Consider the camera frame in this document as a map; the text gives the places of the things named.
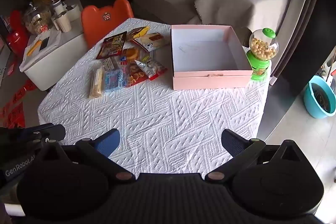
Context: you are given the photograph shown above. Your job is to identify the small clear snack packet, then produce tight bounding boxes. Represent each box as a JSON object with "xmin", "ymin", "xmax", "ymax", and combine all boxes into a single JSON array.
[{"xmin": 101, "ymin": 57, "xmax": 121, "ymax": 72}]

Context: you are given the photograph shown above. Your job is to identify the pink cardboard box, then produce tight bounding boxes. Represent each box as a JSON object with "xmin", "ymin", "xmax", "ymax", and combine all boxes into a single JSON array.
[{"xmin": 171, "ymin": 25, "xmax": 253, "ymax": 90}]

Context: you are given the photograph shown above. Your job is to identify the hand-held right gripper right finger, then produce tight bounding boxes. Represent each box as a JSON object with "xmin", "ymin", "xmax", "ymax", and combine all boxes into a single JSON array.
[{"xmin": 205, "ymin": 129, "xmax": 305, "ymax": 183}]

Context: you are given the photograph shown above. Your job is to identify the black phone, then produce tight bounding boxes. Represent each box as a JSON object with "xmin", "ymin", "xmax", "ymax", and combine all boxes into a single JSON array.
[{"xmin": 39, "ymin": 36, "xmax": 51, "ymax": 52}]

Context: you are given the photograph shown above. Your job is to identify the red paper sheets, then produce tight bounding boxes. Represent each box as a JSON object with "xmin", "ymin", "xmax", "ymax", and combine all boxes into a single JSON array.
[{"xmin": 0, "ymin": 80, "xmax": 34, "ymax": 127}]

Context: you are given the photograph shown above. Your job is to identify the yellow flat packet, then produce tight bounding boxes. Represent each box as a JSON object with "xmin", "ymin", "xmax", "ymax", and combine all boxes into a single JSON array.
[{"xmin": 27, "ymin": 40, "xmax": 42, "ymax": 56}]

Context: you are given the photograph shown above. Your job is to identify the white textured tablecloth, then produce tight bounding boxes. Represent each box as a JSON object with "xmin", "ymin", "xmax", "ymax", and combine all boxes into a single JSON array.
[{"xmin": 38, "ymin": 18, "xmax": 271, "ymax": 180}]

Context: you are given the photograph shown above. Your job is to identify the dark red snack packet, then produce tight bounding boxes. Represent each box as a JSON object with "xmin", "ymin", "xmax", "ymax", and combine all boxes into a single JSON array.
[{"xmin": 96, "ymin": 31, "xmax": 128, "ymax": 60}]

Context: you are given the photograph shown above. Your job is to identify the white bowl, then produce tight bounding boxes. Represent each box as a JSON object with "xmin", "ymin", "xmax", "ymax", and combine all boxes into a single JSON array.
[{"xmin": 66, "ymin": 4, "xmax": 80, "ymax": 21}]

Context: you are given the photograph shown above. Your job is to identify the blue plastic bucket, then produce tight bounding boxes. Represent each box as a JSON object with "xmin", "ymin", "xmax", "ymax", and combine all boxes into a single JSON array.
[{"xmin": 304, "ymin": 75, "xmax": 336, "ymax": 119}]

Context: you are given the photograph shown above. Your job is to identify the clear round pastry packet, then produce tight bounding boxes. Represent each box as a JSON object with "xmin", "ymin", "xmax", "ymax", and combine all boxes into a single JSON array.
[{"xmin": 118, "ymin": 46, "xmax": 147, "ymax": 67}]

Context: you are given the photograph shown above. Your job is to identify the beige cup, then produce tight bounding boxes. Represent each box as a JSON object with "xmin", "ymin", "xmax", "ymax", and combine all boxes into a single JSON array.
[{"xmin": 54, "ymin": 11, "xmax": 72, "ymax": 32}]

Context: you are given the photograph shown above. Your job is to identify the red plastic toy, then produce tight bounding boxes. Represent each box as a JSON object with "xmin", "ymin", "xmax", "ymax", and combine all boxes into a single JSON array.
[{"xmin": 7, "ymin": 10, "xmax": 29, "ymax": 56}]

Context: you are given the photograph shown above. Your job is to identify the long beige wafer packet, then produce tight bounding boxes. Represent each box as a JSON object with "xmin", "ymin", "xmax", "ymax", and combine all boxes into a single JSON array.
[{"xmin": 89, "ymin": 67, "xmax": 104, "ymax": 99}]

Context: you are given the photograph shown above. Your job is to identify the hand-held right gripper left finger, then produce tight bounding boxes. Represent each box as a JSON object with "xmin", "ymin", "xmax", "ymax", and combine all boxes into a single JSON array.
[{"xmin": 37, "ymin": 129, "xmax": 136, "ymax": 183}]

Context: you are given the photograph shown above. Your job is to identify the red and white snack packet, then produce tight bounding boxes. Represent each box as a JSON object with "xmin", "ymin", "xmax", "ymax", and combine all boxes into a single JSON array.
[{"xmin": 135, "ymin": 55, "xmax": 168, "ymax": 81}]

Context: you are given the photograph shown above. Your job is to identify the yellow snack packet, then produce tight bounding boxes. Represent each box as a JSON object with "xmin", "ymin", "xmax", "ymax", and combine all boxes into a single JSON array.
[{"xmin": 127, "ymin": 26, "xmax": 151, "ymax": 42}]

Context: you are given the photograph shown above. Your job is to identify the orange plastic chair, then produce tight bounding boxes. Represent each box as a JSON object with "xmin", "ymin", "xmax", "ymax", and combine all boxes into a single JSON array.
[{"xmin": 81, "ymin": 0, "xmax": 134, "ymax": 49}]

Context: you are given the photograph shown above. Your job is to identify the blue snack packet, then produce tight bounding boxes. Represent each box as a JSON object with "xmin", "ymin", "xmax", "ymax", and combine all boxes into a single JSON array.
[{"xmin": 104, "ymin": 68, "xmax": 126, "ymax": 93}]

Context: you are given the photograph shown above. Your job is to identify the small cookies packet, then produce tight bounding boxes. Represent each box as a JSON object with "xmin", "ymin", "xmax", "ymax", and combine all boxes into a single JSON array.
[{"xmin": 123, "ymin": 63, "xmax": 147, "ymax": 88}]

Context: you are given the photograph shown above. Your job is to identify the green candy dispenser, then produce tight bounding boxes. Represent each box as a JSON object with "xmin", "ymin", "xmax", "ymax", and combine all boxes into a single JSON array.
[{"xmin": 246, "ymin": 28, "xmax": 277, "ymax": 82}]

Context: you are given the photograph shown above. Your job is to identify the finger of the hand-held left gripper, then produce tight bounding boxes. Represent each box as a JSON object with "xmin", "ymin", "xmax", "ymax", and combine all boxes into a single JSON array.
[{"xmin": 24, "ymin": 124, "xmax": 66, "ymax": 146}]

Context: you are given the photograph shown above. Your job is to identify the glass snack jar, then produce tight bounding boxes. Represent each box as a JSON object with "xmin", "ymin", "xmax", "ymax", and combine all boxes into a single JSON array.
[{"xmin": 22, "ymin": 4, "xmax": 53, "ymax": 35}]

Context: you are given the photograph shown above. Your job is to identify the white side table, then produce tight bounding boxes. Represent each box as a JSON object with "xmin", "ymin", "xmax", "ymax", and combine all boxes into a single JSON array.
[{"xmin": 19, "ymin": 0, "xmax": 88, "ymax": 92}]

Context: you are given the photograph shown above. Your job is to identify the white bottle with dark lid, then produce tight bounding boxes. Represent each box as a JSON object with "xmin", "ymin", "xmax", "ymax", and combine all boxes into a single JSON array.
[{"xmin": 51, "ymin": 0, "xmax": 65, "ymax": 16}]

